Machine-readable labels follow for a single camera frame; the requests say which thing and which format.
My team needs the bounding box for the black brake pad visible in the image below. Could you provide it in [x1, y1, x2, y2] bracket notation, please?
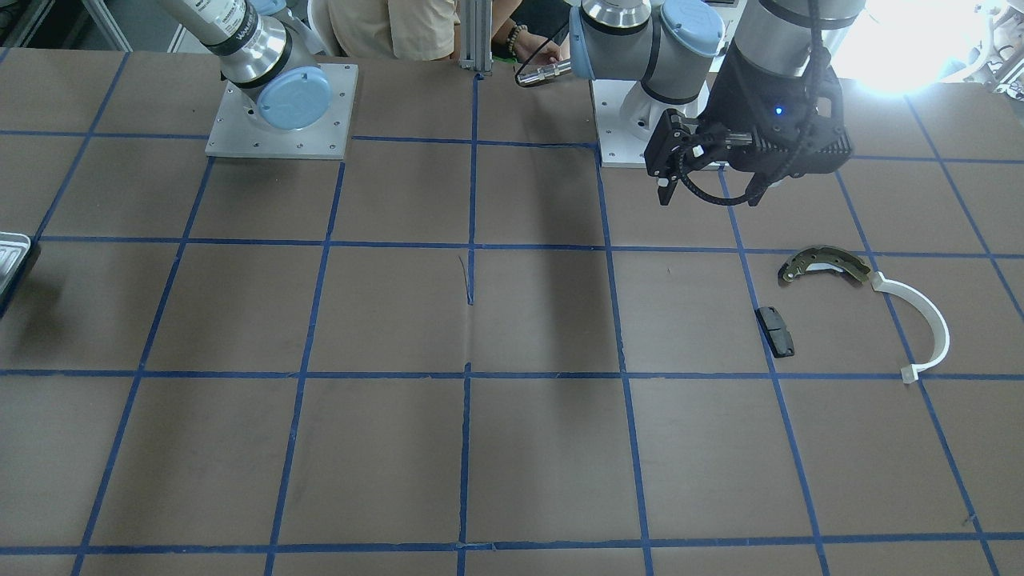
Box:
[754, 306, 796, 358]

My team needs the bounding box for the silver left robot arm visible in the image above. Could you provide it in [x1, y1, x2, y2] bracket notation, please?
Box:
[568, 1, 866, 178]

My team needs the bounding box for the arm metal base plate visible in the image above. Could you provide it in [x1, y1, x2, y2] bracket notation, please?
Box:
[590, 77, 721, 169]
[205, 63, 361, 161]

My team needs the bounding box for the silver metal cylinder tool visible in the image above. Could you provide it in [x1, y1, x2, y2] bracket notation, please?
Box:
[515, 61, 573, 87]

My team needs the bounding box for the ribbed silver metal tray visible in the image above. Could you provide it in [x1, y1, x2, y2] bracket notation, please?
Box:
[1, 232, 41, 317]

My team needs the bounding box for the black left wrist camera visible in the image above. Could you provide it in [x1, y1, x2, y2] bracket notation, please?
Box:
[644, 108, 724, 206]

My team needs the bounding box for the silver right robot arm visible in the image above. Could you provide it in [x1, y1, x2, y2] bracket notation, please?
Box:
[158, 1, 332, 129]

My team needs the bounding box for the white curved plastic part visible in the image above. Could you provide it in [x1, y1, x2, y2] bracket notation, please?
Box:
[867, 270, 951, 384]

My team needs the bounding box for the seated man in beige shirt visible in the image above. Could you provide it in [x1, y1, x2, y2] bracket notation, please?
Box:
[326, 1, 570, 66]

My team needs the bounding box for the olive brake shoe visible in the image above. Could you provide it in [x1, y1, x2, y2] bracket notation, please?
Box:
[778, 245, 874, 283]

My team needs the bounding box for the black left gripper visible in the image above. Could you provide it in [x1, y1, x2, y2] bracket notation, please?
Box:
[698, 54, 854, 176]

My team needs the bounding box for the aluminium frame post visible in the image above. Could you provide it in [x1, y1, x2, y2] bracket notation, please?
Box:
[458, 0, 494, 76]

